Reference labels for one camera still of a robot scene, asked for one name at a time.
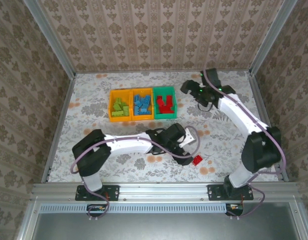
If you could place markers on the green plastic bin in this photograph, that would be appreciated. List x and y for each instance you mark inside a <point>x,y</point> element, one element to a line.
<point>165,116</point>

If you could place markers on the orange plastic bin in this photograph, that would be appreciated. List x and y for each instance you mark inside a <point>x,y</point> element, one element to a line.
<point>120,119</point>
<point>142,117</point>

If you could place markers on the small green lego brick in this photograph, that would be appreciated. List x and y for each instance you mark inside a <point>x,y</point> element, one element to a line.
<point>118,100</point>

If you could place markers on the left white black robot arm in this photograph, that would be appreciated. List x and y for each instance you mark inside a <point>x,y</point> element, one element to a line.
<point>128,145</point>

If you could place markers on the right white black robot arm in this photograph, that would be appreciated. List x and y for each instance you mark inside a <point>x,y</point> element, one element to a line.
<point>238,112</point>

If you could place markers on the black connector board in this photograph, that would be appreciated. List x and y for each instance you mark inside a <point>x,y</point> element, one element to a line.
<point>234,208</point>
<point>96,208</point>

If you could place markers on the grey metal panel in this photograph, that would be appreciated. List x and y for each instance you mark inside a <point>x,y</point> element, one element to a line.
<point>156,227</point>

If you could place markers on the floral patterned table cover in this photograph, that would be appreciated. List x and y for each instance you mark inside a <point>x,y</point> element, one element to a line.
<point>106,80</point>

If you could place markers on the aluminium front mounting rail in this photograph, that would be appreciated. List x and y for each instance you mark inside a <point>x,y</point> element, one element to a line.
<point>163,191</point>

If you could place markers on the aluminium table side rail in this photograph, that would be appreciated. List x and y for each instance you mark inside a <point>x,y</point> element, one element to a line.
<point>67,100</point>
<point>258,100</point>

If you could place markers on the aluminium frame post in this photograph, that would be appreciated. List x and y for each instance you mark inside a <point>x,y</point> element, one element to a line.
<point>50,40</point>
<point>273,37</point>

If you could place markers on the aluminium lower frame bar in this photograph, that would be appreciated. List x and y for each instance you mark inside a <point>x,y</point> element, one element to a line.
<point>26,222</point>
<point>302,220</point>

